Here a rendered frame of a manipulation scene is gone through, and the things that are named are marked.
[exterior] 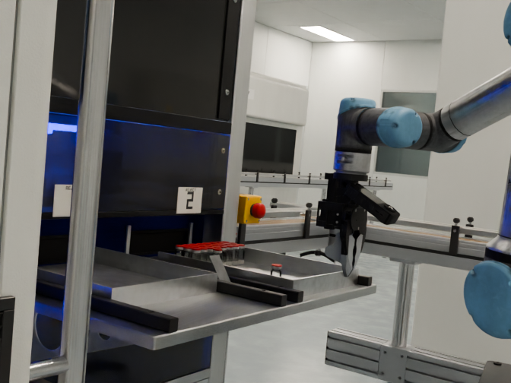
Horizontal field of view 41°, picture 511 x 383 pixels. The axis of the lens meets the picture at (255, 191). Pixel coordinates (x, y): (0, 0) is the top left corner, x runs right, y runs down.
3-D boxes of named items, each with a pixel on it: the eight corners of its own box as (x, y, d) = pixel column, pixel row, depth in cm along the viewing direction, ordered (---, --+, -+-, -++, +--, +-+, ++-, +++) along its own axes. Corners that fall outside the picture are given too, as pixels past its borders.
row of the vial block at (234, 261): (187, 269, 147) (188, 248, 146) (238, 263, 161) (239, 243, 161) (195, 270, 145) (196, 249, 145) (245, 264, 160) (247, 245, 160)
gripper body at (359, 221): (332, 227, 149) (338, 172, 148) (369, 233, 144) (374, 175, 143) (314, 229, 143) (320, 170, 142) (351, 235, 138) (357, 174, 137)
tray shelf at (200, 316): (-47, 286, 121) (-47, 275, 121) (206, 257, 178) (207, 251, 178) (153, 350, 93) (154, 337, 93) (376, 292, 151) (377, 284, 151)
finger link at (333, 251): (326, 273, 145) (331, 229, 145) (351, 277, 142) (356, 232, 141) (319, 273, 143) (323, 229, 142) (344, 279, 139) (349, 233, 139)
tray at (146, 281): (-21, 273, 125) (-20, 253, 125) (90, 261, 146) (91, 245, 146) (110, 311, 105) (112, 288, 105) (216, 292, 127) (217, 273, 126)
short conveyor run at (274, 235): (204, 264, 180) (210, 204, 179) (161, 254, 189) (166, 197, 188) (331, 248, 236) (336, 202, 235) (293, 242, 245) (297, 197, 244)
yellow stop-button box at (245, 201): (221, 220, 180) (224, 193, 179) (238, 219, 185) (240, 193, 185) (245, 224, 175) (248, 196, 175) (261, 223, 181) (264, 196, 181)
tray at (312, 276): (157, 267, 146) (158, 251, 146) (231, 259, 167) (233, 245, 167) (291, 299, 127) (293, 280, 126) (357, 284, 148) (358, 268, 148)
